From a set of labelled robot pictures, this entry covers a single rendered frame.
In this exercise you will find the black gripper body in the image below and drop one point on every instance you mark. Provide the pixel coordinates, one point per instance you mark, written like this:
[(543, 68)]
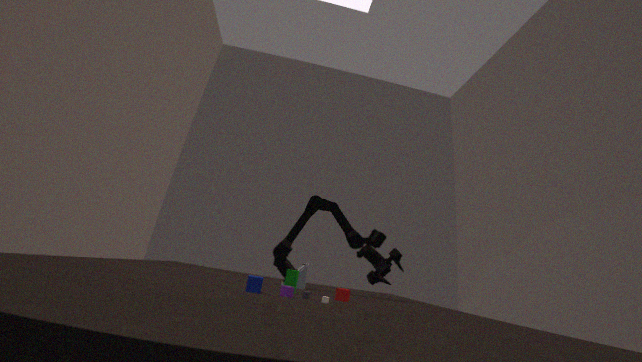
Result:
[(395, 255)]

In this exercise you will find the blue block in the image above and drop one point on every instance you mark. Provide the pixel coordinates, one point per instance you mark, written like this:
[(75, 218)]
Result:
[(254, 284)]

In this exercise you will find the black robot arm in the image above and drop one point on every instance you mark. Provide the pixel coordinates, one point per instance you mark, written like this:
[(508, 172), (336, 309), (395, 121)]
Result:
[(355, 240)]

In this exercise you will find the red block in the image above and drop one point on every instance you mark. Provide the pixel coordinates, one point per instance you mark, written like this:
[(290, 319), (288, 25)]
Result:
[(342, 294)]

